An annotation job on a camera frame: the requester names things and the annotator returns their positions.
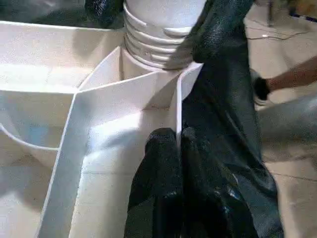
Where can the white plastic table leg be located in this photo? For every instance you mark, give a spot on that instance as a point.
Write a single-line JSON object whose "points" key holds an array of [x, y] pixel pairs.
{"points": [[158, 20]]}

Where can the black plastic mat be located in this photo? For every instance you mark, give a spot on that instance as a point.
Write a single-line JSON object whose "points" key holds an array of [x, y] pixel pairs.
{"points": [[223, 109]]}

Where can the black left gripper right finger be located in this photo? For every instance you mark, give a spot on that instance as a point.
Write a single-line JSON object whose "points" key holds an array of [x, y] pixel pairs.
{"points": [[213, 198]]}

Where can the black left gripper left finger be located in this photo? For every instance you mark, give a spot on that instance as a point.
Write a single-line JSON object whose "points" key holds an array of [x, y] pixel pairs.
{"points": [[153, 188]]}

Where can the white plastic table top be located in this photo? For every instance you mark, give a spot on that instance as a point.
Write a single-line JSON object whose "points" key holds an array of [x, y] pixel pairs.
{"points": [[49, 99]]}

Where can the person's bare tan limb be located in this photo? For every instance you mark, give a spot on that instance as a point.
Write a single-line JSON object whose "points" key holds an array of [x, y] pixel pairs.
{"points": [[297, 74]]}

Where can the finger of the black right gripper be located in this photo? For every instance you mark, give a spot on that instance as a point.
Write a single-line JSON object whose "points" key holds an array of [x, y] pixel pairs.
{"points": [[104, 10], [223, 25]]}

